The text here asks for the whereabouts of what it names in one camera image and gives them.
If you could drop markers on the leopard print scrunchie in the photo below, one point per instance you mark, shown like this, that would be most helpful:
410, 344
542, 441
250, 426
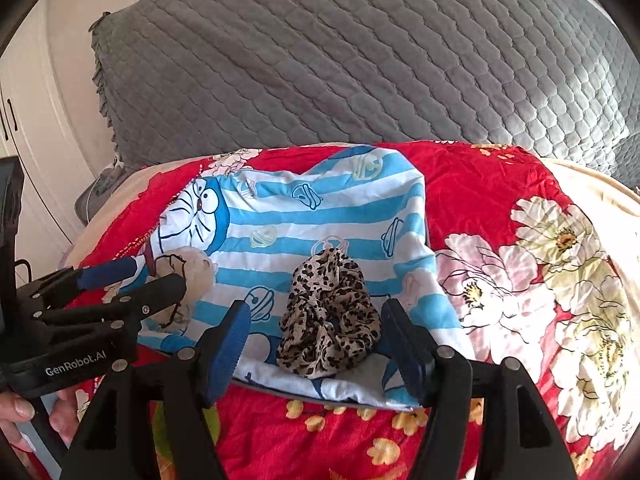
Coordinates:
330, 315

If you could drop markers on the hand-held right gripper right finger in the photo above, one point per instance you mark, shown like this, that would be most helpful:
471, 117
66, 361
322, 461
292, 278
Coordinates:
402, 355

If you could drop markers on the grey quilted headboard cover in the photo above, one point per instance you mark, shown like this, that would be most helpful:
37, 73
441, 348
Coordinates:
350, 60

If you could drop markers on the red floral blanket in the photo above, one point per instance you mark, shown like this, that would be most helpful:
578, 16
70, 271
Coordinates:
475, 200

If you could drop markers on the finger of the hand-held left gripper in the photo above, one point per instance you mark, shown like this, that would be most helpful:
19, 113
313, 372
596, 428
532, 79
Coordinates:
160, 290
110, 272

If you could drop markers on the beige scrunchie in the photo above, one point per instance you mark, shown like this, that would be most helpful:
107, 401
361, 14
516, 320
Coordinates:
197, 270

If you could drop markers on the tray with Doraemon striped cloth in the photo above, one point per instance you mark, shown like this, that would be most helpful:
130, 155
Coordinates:
310, 210

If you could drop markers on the grey nightstand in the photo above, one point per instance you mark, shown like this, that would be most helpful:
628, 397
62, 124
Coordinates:
102, 185

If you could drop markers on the person's left hand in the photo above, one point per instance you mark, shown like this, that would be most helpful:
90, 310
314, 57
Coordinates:
15, 410

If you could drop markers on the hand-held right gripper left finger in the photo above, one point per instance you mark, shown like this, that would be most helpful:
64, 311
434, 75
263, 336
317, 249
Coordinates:
232, 355

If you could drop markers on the white wardrobe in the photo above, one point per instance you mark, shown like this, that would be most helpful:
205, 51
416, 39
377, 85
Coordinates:
45, 125

